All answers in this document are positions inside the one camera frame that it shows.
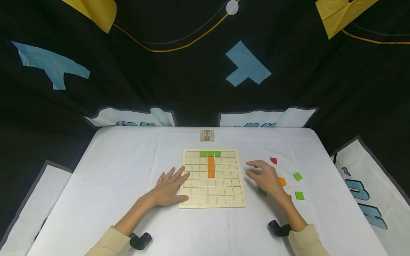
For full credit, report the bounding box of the person's left hand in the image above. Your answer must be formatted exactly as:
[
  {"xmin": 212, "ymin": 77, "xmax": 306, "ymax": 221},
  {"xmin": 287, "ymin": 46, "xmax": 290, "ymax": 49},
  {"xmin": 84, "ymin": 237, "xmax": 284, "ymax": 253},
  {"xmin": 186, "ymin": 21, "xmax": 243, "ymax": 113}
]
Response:
[{"xmin": 144, "ymin": 166, "xmax": 191, "ymax": 207}]

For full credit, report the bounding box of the person's right hand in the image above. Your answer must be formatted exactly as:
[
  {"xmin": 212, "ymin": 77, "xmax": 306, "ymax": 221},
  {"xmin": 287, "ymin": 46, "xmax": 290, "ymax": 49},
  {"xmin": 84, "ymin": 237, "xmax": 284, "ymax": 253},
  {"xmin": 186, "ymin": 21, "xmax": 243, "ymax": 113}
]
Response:
[{"xmin": 245, "ymin": 160, "xmax": 285, "ymax": 199}]

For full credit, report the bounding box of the wooden grid board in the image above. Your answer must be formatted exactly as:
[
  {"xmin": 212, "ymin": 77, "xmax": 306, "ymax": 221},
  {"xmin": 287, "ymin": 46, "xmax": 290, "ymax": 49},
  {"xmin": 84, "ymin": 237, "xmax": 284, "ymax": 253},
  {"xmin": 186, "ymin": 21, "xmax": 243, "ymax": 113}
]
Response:
[{"xmin": 178, "ymin": 149, "xmax": 247, "ymax": 209}]

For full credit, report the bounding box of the person's right forearm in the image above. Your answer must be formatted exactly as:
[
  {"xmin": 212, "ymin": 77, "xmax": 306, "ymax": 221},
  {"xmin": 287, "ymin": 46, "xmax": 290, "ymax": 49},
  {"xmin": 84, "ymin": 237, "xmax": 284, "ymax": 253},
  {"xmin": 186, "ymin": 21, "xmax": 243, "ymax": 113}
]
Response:
[{"xmin": 275, "ymin": 191, "xmax": 330, "ymax": 256}]

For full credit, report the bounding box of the person's left forearm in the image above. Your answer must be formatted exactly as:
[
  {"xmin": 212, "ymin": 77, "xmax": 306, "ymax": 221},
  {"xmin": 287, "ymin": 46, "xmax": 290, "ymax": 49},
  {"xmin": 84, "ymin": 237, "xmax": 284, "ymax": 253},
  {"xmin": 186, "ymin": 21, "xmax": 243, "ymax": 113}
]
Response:
[{"xmin": 85, "ymin": 194, "xmax": 156, "ymax": 256}]

